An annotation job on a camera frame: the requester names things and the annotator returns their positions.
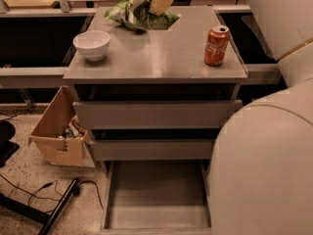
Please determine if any grey drawer cabinet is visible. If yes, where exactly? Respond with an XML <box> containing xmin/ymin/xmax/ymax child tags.
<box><xmin>63</xmin><ymin>5</ymin><xmax>248</xmax><ymax>235</ymax></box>

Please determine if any green jalapeno chip bag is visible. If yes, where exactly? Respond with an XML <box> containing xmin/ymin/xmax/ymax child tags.
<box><xmin>128</xmin><ymin>0</ymin><xmax>180</xmax><ymax>30</ymax></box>

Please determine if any top grey drawer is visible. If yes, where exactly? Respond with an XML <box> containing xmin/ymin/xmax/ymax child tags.
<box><xmin>73</xmin><ymin>100</ymin><xmax>243</xmax><ymax>129</ymax></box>

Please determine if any orange soda can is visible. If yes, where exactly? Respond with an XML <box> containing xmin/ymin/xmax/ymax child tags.
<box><xmin>204</xmin><ymin>25</ymin><xmax>229</xmax><ymax>66</ymax></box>

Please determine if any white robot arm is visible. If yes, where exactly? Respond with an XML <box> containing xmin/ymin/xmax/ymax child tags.
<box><xmin>208</xmin><ymin>0</ymin><xmax>313</xmax><ymax>235</ymax></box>

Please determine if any middle grey drawer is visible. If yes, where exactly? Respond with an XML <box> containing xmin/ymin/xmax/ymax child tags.
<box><xmin>90</xmin><ymin>139</ymin><xmax>212</xmax><ymax>161</ymax></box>

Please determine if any black stand leg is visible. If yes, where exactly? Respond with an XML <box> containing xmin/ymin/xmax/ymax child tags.
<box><xmin>0</xmin><ymin>178</ymin><xmax>79</xmax><ymax>235</ymax></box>

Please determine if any white ceramic bowl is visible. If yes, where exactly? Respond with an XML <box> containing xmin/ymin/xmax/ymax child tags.
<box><xmin>72</xmin><ymin>30</ymin><xmax>111</xmax><ymax>61</ymax></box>

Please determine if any black chair base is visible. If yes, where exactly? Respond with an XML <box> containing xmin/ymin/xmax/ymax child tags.
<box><xmin>0</xmin><ymin>120</ymin><xmax>20</xmax><ymax>167</ymax></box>

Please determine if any light green chip bag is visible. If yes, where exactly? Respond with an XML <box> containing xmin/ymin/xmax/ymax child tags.
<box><xmin>104</xmin><ymin>0</ymin><xmax>130</xmax><ymax>27</ymax></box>

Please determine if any bottom grey drawer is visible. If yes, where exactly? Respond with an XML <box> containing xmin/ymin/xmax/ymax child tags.
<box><xmin>100</xmin><ymin>161</ymin><xmax>212</xmax><ymax>235</ymax></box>

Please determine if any cardboard box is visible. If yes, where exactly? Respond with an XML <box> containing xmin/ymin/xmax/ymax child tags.
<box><xmin>29</xmin><ymin>86</ymin><xmax>96</xmax><ymax>167</ymax></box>

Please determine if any black floor cable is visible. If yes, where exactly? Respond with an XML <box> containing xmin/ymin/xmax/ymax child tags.
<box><xmin>0</xmin><ymin>172</ymin><xmax>105</xmax><ymax>211</ymax></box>

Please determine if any grey drawer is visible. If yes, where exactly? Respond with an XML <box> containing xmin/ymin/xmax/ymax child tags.
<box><xmin>100</xmin><ymin>161</ymin><xmax>212</xmax><ymax>235</ymax></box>
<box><xmin>90</xmin><ymin>139</ymin><xmax>212</xmax><ymax>161</ymax></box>
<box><xmin>73</xmin><ymin>100</ymin><xmax>243</xmax><ymax>129</ymax></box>

